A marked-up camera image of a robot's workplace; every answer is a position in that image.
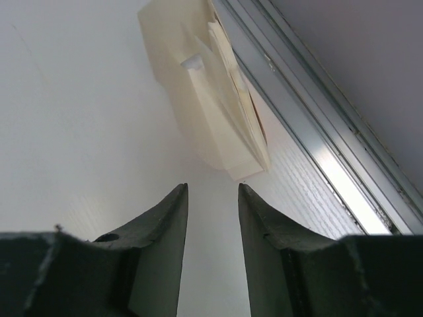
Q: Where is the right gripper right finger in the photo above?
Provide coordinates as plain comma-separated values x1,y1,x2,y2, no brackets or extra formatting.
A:
238,184,422,316

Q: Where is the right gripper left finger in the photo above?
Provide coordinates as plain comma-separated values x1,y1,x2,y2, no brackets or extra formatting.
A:
1,184,188,316

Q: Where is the paper coffee filter stack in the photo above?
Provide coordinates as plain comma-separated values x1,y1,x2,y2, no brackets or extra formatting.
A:
137,1,271,180

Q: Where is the right aluminium table rail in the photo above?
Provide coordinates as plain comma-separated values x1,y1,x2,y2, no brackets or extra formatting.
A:
214,1,422,234

